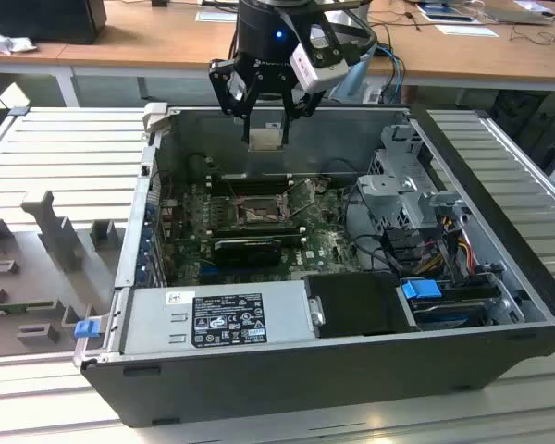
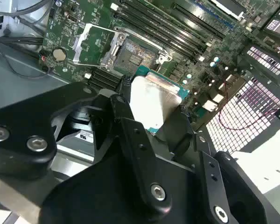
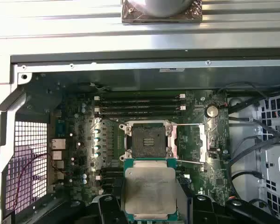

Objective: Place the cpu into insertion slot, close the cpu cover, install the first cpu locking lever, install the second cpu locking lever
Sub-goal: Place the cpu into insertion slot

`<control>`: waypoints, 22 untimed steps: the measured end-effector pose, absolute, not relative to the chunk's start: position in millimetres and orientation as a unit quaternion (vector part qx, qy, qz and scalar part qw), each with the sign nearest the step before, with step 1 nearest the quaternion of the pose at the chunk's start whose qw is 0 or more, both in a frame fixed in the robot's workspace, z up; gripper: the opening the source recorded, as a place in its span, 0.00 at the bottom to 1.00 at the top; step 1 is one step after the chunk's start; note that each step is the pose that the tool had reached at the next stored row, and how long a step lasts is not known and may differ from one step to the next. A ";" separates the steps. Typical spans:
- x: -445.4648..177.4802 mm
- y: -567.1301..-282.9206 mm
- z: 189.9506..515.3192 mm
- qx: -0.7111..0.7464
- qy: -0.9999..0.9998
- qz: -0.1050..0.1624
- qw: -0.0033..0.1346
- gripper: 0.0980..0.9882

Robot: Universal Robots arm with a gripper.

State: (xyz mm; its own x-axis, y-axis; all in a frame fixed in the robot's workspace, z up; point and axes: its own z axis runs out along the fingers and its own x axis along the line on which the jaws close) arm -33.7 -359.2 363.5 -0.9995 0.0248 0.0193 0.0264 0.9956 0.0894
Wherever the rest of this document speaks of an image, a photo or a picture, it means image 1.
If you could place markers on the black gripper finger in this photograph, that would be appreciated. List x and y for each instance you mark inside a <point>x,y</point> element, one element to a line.
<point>226,99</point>
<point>305,104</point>

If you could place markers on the small square silver CPU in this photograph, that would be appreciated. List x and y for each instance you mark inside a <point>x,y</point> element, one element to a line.
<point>264,139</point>

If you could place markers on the black RAM slot row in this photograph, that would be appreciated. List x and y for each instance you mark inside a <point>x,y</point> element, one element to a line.
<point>259,184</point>
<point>259,231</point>

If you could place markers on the CPU socket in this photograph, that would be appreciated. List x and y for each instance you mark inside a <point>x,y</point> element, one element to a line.
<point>259,210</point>

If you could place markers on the blue and white paper sheet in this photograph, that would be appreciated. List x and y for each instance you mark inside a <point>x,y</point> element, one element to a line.
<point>215,16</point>

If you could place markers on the small white labelled box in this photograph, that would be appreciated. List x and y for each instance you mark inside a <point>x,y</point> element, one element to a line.
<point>372,94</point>

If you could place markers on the wooden desk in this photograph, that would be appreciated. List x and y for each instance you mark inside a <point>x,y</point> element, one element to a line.
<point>166,41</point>
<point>28,57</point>

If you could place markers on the round coin cell battery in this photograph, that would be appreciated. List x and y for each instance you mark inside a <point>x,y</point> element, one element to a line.
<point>321,187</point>

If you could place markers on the small black desk object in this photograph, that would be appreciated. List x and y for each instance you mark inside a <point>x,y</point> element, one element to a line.
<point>159,3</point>

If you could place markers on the silver metal drive cage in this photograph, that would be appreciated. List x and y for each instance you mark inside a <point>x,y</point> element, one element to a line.
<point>398,194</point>

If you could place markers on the green motherboard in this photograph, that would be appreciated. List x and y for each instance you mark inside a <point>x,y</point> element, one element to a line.
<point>324,240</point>

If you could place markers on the black graphics card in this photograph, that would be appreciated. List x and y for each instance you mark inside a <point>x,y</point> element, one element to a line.
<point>245,254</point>

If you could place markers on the blue printed booklet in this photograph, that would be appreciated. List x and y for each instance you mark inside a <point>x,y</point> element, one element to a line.
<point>446,13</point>

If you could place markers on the black drive connector block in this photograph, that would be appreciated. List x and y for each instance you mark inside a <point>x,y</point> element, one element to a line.
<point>398,245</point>

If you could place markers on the black computer box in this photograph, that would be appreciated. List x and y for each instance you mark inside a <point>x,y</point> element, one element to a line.
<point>41,20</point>

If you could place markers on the hard disk in blue carrier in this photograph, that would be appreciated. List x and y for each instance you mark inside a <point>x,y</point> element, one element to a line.
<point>421,290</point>

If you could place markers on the crumpled white paper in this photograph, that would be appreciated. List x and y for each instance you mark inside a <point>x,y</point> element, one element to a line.
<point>9,42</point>

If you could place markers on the grey laptop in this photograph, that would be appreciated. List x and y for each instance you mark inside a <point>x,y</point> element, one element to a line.
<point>518,14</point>

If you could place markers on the grey power supply unit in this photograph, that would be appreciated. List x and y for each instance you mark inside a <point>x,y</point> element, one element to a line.
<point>152,324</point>

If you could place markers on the grey parts rack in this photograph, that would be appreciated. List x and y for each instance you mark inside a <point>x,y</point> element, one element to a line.
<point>51,277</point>

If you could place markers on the blue plastic case latch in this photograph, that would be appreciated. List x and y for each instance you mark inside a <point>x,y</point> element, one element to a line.
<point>85,329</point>

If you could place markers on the black open PC case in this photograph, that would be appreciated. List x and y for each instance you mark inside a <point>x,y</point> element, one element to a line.
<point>259,384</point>

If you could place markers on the green RAM stick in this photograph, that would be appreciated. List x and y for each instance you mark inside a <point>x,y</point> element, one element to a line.
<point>9,308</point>

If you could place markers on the small grey wrist camera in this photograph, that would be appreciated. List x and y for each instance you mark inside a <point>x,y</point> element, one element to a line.
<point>236,87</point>

